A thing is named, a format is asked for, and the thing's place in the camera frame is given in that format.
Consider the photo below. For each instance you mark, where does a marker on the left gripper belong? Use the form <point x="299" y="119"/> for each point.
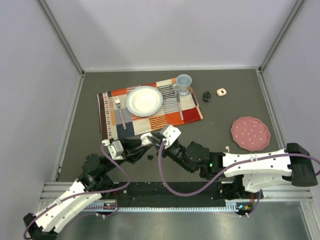
<point x="132" y="152"/>

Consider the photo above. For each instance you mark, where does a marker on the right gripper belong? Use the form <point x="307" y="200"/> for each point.
<point x="157" y="142"/>

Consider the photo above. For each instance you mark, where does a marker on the white earbud charging case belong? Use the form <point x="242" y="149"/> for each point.
<point x="145" y="139"/>

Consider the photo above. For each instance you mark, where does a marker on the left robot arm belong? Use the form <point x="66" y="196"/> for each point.
<point x="89" y="187"/>

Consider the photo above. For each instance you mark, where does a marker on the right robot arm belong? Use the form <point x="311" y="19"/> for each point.
<point x="292" y="164"/>

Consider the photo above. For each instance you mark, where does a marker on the black earbud case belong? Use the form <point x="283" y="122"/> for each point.
<point x="206" y="96"/>

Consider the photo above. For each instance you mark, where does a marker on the beige earbud case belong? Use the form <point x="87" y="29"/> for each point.
<point x="221" y="92"/>

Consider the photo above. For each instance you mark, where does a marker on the patchwork placemat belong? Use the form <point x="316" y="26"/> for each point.
<point x="110" y="122"/>

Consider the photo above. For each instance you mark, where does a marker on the white paper plate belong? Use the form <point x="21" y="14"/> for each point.
<point x="144" y="101"/>

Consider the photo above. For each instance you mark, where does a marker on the light blue mug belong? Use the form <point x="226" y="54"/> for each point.
<point x="183" y="83"/>

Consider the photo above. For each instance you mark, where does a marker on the pink dotted plate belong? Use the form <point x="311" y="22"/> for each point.
<point x="250" y="133"/>

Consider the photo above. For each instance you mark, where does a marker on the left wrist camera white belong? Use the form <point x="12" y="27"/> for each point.
<point x="115" y="148"/>

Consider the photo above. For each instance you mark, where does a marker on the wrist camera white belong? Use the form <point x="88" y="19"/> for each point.
<point x="170" y="134"/>
<point x="115" y="148"/>

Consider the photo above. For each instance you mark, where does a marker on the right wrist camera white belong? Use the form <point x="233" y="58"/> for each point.
<point x="170" y="134"/>

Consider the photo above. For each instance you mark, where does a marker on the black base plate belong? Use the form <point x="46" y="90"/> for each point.
<point x="172" y="193"/>

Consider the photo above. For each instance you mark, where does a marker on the knife with pink handle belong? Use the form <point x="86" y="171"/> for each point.
<point x="179" y="105"/>

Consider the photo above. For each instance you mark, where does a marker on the fork with pink handle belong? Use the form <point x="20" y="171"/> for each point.
<point x="118" y="105"/>

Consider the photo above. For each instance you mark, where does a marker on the aluminium frame rail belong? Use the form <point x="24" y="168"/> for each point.
<point x="275" y="194"/>

